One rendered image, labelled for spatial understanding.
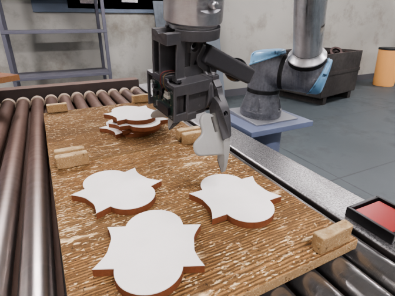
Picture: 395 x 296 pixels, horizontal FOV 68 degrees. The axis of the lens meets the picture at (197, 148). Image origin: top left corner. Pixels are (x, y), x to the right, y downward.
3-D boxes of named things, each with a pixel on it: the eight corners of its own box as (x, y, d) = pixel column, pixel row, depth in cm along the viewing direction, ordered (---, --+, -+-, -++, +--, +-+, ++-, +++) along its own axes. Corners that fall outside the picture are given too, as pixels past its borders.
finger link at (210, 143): (197, 182, 43) (177, 121, 42) (228, 168, 46) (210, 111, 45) (209, 182, 40) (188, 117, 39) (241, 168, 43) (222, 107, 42)
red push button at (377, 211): (377, 207, 49) (378, 199, 49) (414, 228, 44) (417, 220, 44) (352, 217, 47) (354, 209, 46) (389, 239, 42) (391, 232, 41)
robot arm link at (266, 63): (254, 81, 114) (258, 44, 108) (288, 87, 108) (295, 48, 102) (241, 87, 105) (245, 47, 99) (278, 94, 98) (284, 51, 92)
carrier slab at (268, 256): (207, 144, 73) (207, 137, 72) (356, 248, 40) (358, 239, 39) (52, 175, 58) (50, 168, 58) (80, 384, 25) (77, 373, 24)
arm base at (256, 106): (267, 105, 119) (270, 81, 115) (288, 118, 107) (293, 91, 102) (233, 108, 115) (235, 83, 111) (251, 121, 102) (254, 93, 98)
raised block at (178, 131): (197, 135, 74) (197, 124, 73) (201, 137, 73) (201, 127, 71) (176, 139, 72) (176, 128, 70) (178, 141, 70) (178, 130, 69)
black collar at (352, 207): (375, 203, 50) (377, 194, 49) (423, 229, 44) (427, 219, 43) (344, 215, 47) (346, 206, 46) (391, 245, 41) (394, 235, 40)
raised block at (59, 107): (67, 110, 95) (66, 101, 94) (68, 111, 93) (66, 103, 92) (47, 112, 92) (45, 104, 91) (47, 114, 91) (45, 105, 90)
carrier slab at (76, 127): (151, 104, 107) (150, 100, 106) (205, 143, 74) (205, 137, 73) (44, 117, 92) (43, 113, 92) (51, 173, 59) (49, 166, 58)
